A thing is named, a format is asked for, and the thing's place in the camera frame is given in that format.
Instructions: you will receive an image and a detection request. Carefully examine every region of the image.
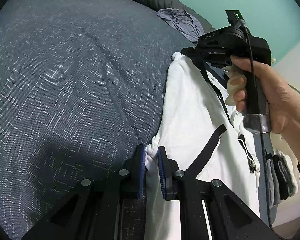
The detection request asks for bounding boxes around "black cable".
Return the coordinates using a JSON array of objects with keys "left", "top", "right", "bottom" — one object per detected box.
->
[{"left": 236, "top": 17, "right": 294, "bottom": 240}]

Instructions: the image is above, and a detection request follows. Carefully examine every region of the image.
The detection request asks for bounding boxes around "bed with blue patterned sheet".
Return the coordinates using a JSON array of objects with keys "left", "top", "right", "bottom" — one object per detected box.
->
[{"left": 0, "top": 0, "right": 278, "bottom": 240}]

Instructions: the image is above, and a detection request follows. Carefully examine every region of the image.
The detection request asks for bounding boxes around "white shirt with black trim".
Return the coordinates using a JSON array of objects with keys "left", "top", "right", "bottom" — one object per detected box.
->
[{"left": 144, "top": 52, "right": 262, "bottom": 240}]

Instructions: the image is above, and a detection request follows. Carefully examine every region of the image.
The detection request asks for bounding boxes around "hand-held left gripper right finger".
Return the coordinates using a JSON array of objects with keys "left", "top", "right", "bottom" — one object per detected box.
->
[{"left": 157, "top": 146, "right": 280, "bottom": 240}]

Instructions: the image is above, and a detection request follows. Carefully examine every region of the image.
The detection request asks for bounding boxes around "crumpled blue-purple garment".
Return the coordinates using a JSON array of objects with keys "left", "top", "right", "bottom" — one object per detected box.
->
[{"left": 157, "top": 8, "right": 205, "bottom": 43}]

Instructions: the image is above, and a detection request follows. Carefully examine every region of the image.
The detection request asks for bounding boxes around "grey folded garment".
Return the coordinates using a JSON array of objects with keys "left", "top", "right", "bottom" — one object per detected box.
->
[{"left": 265, "top": 155, "right": 282, "bottom": 208}]

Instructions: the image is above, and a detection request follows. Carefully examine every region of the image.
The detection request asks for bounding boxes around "black folded garment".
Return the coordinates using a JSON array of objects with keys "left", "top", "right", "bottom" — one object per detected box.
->
[{"left": 277, "top": 159, "right": 290, "bottom": 201}]

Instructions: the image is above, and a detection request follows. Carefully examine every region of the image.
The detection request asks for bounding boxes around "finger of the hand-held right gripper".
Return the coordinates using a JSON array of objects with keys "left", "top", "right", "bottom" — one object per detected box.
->
[{"left": 180, "top": 45, "right": 203, "bottom": 58}]

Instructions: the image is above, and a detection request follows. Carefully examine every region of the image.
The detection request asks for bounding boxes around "person's right hand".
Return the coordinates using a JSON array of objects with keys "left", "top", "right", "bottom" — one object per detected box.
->
[{"left": 222, "top": 56, "right": 300, "bottom": 166}]

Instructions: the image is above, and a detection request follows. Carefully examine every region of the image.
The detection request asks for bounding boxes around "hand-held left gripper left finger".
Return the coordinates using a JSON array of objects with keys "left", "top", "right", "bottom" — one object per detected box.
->
[{"left": 21, "top": 144, "right": 148, "bottom": 240}]

